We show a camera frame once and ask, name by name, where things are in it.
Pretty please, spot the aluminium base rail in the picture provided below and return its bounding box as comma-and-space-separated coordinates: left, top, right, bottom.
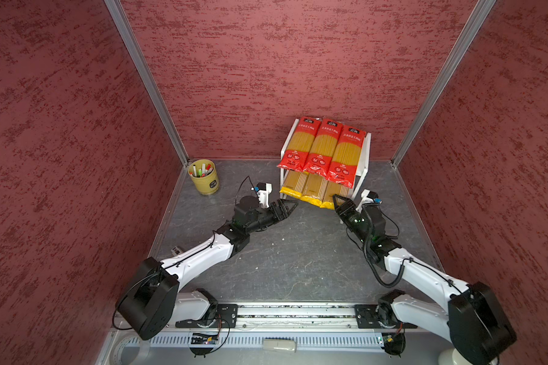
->
120, 293, 447, 340

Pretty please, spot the yellow pen holder cup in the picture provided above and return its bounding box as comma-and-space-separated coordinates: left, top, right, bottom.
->
187, 159, 220, 196

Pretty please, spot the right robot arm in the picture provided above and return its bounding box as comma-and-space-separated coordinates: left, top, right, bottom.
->
333, 192, 517, 364

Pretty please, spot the yellow pasta package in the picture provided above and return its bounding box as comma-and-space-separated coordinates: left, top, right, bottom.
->
280, 170, 308, 199
300, 174, 329, 208
320, 180, 351, 211

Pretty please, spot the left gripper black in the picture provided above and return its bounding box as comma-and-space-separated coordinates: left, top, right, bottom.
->
246, 198, 298, 234

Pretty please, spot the left aluminium corner post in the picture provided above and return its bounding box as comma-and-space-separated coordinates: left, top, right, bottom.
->
104, 0, 190, 167

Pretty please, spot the white cable duct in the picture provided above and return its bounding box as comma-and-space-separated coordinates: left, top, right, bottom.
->
150, 331, 394, 353

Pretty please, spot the aluminium corner post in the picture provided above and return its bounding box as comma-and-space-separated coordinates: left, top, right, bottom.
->
391, 0, 496, 170
104, 0, 190, 167

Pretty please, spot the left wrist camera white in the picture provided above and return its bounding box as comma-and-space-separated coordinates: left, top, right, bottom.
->
254, 182, 272, 209

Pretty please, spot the white two-tier shelf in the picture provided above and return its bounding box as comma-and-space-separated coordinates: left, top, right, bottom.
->
278, 116, 371, 198

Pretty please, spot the red pasta package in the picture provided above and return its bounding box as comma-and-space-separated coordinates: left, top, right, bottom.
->
327, 126, 366, 189
278, 116, 322, 172
303, 119, 343, 177

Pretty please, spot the right aluminium corner post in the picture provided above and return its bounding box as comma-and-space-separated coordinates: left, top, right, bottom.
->
391, 0, 496, 170

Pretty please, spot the white bowl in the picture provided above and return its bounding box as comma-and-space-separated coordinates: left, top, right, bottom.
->
438, 349, 465, 365

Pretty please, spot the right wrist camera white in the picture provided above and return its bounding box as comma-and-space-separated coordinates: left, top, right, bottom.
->
356, 189, 382, 213

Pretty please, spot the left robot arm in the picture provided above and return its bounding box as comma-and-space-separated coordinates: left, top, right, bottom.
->
114, 196, 298, 341

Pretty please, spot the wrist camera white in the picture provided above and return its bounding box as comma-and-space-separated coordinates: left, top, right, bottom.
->
356, 189, 382, 213
254, 182, 272, 209

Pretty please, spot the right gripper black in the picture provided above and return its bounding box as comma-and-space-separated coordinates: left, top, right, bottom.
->
332, 194, 370, 245

